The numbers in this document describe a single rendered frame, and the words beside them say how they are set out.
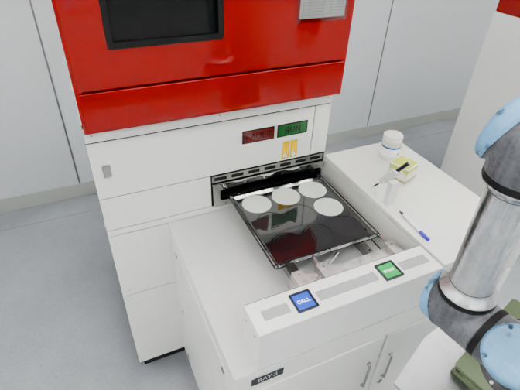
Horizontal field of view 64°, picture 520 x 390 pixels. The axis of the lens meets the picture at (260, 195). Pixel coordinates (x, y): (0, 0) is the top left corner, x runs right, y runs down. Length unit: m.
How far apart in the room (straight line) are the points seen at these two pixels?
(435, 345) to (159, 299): 1.02
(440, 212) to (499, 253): 0.60
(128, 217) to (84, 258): 1.25
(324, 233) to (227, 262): 0.32
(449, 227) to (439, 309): 0.45
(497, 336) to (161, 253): 1.09
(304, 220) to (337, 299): 0.38
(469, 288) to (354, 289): 0.30
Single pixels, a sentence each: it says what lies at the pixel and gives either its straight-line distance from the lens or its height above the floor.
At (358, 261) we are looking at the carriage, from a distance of 1.29.
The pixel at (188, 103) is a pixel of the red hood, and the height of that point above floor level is 1.27.
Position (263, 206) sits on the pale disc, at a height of 0.90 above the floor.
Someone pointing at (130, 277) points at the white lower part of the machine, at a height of 0.61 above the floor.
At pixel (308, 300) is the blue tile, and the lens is 1.05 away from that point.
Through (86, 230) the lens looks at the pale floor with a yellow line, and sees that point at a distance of 2.84.
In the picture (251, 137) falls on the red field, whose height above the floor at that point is 1.10.
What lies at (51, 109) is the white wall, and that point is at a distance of 2.84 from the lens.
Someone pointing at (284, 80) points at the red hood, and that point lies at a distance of 1.31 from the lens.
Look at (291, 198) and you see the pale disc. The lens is 1.45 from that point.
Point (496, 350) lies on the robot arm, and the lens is 0.95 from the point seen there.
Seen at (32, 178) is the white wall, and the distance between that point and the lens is 3.06.
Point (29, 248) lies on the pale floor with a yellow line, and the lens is 2.84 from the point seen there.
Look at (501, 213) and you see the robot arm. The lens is 0.80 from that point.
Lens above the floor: 1.77
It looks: 37 degrees down
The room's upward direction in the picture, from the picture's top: 2 degrees clockwise
